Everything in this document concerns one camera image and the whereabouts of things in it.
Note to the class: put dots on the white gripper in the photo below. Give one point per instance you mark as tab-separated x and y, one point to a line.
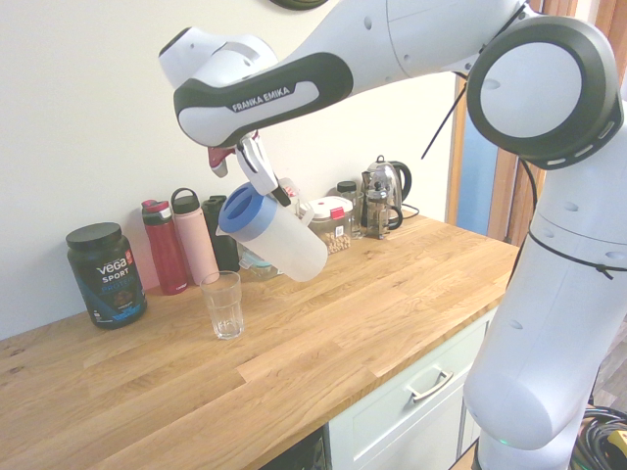
257	166

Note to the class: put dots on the white pitcher with blue lid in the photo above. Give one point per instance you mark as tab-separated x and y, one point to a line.
284	245

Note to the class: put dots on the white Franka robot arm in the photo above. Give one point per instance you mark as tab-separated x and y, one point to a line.
539	274

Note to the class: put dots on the black water bottle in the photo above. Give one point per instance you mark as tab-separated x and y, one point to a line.
227	249

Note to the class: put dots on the pink water bottle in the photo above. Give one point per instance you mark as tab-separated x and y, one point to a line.
195	240

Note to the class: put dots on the red water bottle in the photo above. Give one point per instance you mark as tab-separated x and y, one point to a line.
164	249

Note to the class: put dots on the clear container with white lid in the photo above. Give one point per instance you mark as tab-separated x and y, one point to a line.
335	225

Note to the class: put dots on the clear container with teal lid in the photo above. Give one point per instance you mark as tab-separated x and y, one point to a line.
257	267

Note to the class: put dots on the glass jar with black lid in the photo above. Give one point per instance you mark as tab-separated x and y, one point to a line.
355	215

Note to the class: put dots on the glass French press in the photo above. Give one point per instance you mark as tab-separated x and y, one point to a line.
381	215

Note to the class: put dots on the steel electric kettle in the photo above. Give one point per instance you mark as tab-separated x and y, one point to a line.
392	178

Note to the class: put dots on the clear faceted drinking glass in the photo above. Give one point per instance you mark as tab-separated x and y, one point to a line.
223	306

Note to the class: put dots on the black Vega protein tub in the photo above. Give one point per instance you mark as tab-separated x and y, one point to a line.
109	279

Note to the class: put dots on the dark appliance front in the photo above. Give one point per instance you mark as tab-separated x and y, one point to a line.
303	453

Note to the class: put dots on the white cabinet drawer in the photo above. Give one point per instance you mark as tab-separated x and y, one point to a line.
392	431

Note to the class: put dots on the yellow power box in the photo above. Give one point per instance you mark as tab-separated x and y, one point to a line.
618	445

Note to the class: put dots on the wooden door frame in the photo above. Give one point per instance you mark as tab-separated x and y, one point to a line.
504	196

